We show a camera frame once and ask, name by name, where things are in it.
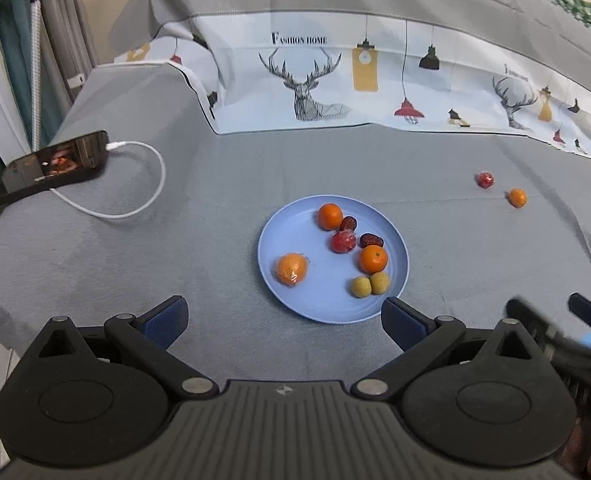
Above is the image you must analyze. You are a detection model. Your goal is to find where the white charging cable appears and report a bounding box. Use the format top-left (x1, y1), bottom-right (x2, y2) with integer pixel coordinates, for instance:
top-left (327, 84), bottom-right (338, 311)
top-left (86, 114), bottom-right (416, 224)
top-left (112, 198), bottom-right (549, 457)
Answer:
top-left (50, 140), bottom-right (167, 220)

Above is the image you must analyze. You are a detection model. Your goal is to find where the white pole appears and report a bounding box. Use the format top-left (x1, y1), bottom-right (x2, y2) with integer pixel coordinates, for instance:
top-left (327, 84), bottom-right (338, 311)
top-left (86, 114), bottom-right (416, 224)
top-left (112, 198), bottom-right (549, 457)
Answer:
top-left (22, 0), bottom-right (45, 153)

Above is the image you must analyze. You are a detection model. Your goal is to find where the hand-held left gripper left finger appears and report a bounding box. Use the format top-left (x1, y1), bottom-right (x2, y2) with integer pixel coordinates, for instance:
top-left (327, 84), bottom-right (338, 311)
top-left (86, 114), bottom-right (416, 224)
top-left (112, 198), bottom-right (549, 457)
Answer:
top-left (23, 295), bottom-right (220, 403)

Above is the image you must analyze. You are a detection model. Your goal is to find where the teal curtain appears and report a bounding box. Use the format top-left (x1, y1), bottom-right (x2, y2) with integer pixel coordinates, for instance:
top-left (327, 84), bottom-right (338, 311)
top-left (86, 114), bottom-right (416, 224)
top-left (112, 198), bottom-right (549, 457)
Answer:
top-left (0, 0), bottom-right (34, 156)

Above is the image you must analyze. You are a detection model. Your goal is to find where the grey curtain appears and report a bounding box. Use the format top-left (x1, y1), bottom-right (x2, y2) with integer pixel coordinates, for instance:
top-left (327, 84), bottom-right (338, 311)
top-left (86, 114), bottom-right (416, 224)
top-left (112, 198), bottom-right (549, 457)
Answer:
top-left (38, 0), bottom-right (99, 111)

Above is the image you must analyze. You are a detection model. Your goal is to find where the deer printed white sheet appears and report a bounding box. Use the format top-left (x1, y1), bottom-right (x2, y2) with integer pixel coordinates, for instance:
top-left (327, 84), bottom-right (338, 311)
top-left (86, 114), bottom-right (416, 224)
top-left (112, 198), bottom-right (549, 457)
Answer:
top-left (113, 10), bottom-right (591, 167)

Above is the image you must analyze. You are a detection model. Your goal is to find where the black smartphone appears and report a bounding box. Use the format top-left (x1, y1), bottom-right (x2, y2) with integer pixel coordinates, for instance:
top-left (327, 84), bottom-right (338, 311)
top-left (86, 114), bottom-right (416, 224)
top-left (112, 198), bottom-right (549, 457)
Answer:
top-left (0, 130), bottom-right (111, 206)

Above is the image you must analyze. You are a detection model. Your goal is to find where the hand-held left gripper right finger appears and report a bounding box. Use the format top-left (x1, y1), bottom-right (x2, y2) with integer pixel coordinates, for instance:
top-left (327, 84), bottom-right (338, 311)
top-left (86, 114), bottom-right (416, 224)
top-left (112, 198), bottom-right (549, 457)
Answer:
top-left (350, 296), bottom-right (546, 403)

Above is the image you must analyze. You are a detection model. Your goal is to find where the large bare orange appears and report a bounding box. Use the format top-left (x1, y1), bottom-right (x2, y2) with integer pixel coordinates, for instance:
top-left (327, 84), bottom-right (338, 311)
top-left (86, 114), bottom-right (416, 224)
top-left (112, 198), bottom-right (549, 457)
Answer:
top-left (317, 203), bottom-right (344, 230)

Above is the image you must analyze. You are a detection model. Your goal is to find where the plastic orange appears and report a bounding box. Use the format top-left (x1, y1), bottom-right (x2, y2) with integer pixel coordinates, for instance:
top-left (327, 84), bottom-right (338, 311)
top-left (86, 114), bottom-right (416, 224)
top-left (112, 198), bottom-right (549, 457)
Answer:
top-left (275, 252), bottom-right (311, 288)

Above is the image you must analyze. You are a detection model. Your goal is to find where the light blue round plate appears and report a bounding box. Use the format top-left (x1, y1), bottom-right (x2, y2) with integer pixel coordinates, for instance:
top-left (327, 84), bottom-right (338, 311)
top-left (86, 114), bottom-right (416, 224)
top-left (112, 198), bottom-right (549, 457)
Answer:
top-left (258, 196), bottom-right (410, 324)

